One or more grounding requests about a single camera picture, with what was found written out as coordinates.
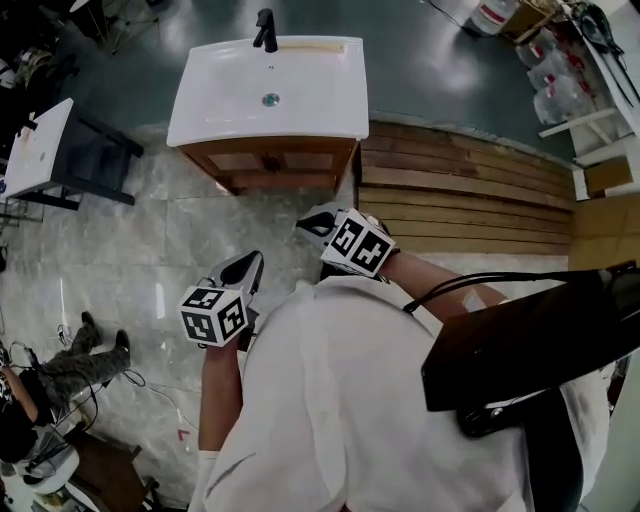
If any wooden stick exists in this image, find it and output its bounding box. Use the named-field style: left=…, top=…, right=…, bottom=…
left=276, top=41, right=347, bottom=53

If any black strapped device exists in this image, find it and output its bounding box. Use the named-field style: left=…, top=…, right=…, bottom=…
left=458, top=387, right=556, bottom=439

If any person's right forearm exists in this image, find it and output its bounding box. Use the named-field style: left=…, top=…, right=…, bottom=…
left=382, top=249, right=511, bottom=326

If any wooden vanity cabinet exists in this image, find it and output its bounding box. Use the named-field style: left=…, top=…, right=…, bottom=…
left=178, top=137, right=362, bottom=197

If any black sink faucet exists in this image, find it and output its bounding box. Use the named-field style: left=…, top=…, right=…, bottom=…
left=252, top=8, right=279, bottom=54

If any white jug with red label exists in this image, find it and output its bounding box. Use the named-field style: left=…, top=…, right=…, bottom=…
left=469, top=0, right=516, bottom=36

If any white frame table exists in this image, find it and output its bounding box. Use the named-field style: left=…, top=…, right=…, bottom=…
left=538, top=0, right=640, bottom=169

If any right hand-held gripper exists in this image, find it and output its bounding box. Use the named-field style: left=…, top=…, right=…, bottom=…
left=294, top=202, right=401, bottom=280

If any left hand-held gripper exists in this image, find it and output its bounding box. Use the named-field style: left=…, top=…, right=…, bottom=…
left=179, top=249, right=265, bottom=351

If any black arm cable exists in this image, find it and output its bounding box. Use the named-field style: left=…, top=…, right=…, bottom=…
left=402, top=271, right=601, bottom=315

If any wooden plank platform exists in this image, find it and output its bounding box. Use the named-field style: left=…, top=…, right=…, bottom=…
left=357, top=119, right=576, bottom=261

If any person's white shirt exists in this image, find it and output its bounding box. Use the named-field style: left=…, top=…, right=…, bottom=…
left=187, top=277, right=614, bottom=512

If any black equipment box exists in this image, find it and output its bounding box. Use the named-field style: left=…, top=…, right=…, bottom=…
left=420, top=262, right=640, bottom=414

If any person's left forearm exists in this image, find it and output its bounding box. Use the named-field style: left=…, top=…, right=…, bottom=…
left=198, top=342, right=245, bottom=454

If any white ceramic sink basin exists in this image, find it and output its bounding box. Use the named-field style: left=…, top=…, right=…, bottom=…
left=166, top=35, right=370, bottom=149

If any dark wooden stool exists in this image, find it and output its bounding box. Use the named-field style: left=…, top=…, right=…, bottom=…
left=64, top=427, right=161, bottom=512

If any white side table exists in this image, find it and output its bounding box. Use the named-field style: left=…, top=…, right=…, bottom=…
left=7, top=104, right=145, bottom=211

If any brown cardboard box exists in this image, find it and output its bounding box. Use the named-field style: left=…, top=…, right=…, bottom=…
left=502, top=0, right=551, bottom=44

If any black shoulder strap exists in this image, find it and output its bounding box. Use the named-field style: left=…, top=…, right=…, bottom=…
left=519, top=387, right=614, bottom=512

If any flat cardboard sheet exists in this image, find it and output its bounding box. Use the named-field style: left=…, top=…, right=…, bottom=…
left=568, top=194, right=640, bottom=271

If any clear plastic water jug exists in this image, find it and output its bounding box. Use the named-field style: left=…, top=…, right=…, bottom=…
left=533, top=79, right=601, bottom=125
left=527, top=49, right=581, bottom=94

